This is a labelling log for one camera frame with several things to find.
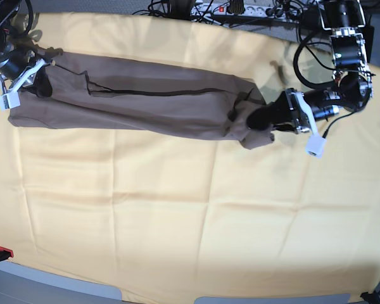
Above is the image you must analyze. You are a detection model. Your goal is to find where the yellow table cloth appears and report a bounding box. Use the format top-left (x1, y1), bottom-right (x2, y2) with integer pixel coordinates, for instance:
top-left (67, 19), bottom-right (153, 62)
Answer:
top-left (0, 10), bottom-right (380, 304)

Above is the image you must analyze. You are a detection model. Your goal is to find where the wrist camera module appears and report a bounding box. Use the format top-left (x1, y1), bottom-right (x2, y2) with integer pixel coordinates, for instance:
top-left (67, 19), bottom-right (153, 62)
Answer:
top-left (0, 91), bottom-right (20, 111)
top-left (305, 134), bottom-right (326, 158)

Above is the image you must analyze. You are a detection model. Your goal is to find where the brown T-shirt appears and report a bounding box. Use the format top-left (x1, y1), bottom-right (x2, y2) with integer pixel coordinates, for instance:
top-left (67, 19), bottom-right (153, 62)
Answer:
top-left (8, 52), bottom-right (274, 149)

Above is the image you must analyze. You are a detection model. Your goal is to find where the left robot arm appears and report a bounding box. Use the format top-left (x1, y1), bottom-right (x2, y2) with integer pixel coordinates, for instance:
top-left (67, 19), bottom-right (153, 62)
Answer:
top-left (285, 1), bottom-right (374, 122)

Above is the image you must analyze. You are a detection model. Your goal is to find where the white power strip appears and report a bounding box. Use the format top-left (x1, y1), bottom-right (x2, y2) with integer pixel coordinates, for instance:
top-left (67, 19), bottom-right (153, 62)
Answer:
top-left (190, 1), bottom-right (303, 22)

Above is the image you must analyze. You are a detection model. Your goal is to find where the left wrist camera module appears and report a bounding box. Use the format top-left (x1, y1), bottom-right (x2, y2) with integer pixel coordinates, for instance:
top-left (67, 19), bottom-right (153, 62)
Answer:
top-left (305, 134), bottom-right (326, 158)

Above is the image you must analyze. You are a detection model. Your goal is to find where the black tripod foot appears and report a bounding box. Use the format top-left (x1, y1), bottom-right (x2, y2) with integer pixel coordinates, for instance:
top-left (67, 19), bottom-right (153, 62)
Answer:
top-left (360, 291), bottom-right (380, 304)

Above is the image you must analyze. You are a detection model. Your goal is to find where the grey chair back left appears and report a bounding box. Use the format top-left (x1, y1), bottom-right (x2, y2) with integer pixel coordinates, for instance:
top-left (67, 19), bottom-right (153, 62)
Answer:
top-left (0, 262), bottom-right (122, 300)

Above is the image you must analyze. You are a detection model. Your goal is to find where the black power adapter brick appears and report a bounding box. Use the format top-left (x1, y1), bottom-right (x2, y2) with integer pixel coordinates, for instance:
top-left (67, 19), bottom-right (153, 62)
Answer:
top-left (299, 6), bottom-right (322, 30)

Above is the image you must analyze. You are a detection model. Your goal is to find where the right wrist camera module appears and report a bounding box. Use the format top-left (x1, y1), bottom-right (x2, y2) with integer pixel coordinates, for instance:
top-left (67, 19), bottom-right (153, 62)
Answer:
top-left (0, 91), bottom-right (20, 111)

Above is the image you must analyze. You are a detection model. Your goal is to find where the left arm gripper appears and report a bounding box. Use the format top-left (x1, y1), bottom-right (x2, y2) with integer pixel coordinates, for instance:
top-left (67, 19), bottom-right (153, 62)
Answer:
top-left (246, 89), bottom-right (339, 135)

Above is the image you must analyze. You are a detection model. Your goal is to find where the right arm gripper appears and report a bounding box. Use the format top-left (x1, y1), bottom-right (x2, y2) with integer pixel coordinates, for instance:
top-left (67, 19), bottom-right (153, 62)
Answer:
top-left (0, 47), bottom-right (53, 97)

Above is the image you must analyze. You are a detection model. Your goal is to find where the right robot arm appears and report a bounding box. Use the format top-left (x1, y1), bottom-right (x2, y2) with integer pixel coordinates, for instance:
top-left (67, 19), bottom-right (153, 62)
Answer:
top-left (0, 1), bottom-right (294, 148)

